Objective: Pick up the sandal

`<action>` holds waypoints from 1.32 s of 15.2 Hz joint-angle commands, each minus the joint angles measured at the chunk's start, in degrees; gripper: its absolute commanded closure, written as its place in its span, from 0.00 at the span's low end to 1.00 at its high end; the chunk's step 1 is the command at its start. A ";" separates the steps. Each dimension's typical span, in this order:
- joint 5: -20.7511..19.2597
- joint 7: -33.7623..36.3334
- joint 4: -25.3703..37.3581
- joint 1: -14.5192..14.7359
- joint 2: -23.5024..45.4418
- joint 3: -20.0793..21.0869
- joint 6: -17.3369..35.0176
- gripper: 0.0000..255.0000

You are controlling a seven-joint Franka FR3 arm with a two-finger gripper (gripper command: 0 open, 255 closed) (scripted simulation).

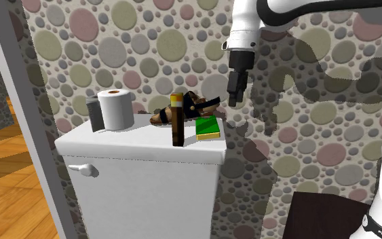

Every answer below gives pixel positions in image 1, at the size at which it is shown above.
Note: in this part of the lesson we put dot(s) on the grey upright block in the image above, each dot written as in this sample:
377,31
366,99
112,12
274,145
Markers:
94,114

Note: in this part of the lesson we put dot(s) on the white toilet paper roll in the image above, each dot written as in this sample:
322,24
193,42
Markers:
116,111

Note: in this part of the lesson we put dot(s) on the green sponge with yellow base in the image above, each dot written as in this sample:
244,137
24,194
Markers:
207,127

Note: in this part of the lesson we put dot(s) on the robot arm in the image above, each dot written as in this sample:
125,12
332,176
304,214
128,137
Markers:
243,20

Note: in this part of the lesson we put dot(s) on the white door frame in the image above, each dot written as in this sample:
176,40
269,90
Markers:
18,109

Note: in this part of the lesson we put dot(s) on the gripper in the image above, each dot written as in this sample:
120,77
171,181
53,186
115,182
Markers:
241,61

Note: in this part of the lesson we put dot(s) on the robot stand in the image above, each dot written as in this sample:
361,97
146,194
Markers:
319,215

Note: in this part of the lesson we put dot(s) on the brown stick with yellow top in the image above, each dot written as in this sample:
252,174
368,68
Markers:
177,122

